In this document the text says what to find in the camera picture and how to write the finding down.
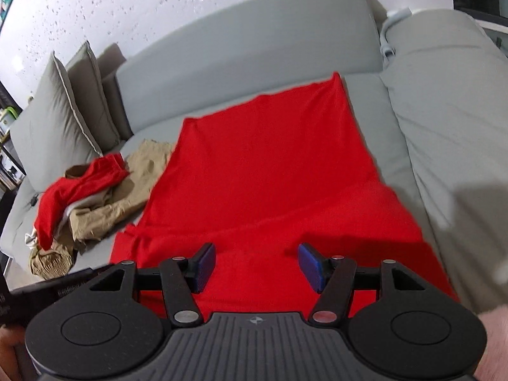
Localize grey pillow with white piping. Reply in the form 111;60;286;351
10;51;104;191
65;42;122;152

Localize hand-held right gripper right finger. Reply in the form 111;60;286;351
297;242;428;325

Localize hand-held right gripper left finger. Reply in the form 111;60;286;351
84;242;217;327

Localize red pants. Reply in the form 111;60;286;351
35;153;131;250

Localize red sweatshirt with embroidered logo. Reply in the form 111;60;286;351
109;72;459;318

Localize grey sofa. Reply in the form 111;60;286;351
0;0;508;314

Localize grey wrinkled cushion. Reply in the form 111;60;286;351
380;8;508;314

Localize khaki pants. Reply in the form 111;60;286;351
29;139;177;279

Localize white cable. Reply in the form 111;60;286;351
380;7;413;57

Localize bookshelf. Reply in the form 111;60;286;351
0;81;26;195

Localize person's left hand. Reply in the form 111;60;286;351
0;323;28;368

